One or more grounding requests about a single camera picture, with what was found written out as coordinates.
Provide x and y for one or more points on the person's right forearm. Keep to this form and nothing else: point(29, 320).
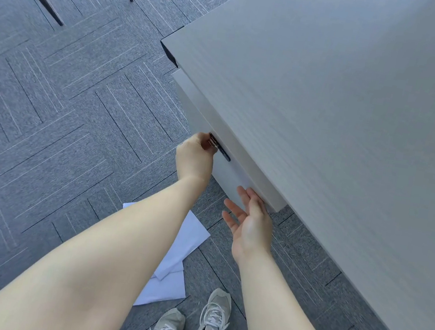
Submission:
point(280, 317)

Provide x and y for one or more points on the person's right little finger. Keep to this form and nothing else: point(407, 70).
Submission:
point(230, 222)

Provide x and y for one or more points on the person's left hand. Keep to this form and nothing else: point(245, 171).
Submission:
point(192, 161)

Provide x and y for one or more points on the person's right hand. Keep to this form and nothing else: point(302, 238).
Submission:
point(252, 230)

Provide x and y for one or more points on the large white paper sheet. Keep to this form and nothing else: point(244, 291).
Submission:
point(184, 244)

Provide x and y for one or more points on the person's right grey sneaker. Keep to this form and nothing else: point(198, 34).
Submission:
point(215, 315)

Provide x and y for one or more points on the grey desk drawer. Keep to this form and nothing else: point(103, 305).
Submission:
point(211, 125)

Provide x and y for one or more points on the person's left forearm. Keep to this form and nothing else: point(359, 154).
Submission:
point(103, 260)

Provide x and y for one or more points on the person's left fingers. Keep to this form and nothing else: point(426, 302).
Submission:
point(208, 143)

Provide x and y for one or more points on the small white paper sheet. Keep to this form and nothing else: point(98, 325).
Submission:
point(164, 290)

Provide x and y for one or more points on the person's right middle finger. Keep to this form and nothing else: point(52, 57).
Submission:
point(243, 196)

